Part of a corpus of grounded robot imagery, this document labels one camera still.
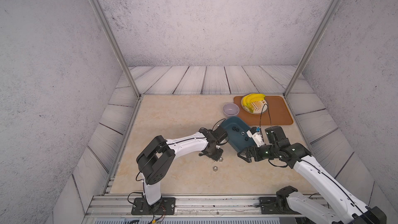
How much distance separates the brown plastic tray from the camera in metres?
1.06

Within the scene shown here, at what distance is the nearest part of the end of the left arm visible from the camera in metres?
0.64

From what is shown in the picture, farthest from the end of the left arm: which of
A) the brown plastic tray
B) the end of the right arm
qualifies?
the brown plastic tray

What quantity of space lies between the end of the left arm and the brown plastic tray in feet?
1.10
